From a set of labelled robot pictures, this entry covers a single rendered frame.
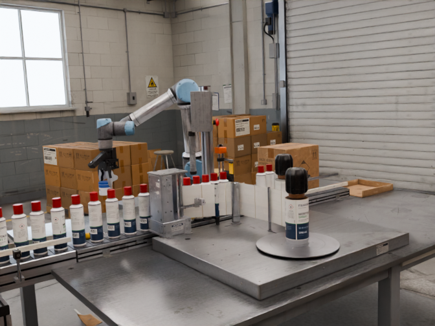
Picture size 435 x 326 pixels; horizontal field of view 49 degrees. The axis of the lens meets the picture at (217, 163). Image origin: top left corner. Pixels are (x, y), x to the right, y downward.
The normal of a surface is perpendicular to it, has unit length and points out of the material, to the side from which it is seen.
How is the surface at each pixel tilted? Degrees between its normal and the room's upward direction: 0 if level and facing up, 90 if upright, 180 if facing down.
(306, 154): 90
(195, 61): 90
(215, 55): 90
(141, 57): 90
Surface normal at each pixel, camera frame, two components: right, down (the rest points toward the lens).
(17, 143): 0.72, 0.07
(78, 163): -0.67, 0.14
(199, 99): 0.03, 0.14
